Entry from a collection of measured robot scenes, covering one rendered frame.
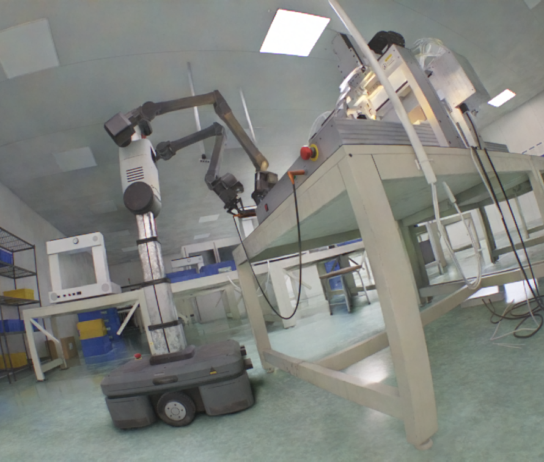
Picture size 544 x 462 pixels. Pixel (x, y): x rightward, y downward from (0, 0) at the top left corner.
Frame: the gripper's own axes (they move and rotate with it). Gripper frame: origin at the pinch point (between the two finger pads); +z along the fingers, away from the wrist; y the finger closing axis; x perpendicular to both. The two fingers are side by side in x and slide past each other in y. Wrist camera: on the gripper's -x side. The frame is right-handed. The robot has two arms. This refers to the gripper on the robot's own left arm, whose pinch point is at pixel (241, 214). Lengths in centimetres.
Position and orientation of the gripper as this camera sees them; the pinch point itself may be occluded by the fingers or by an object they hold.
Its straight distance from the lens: 148.0
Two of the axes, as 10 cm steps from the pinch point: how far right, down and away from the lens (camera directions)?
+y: -3.5, 2.6, 9.0
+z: 6.7, 7.4, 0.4
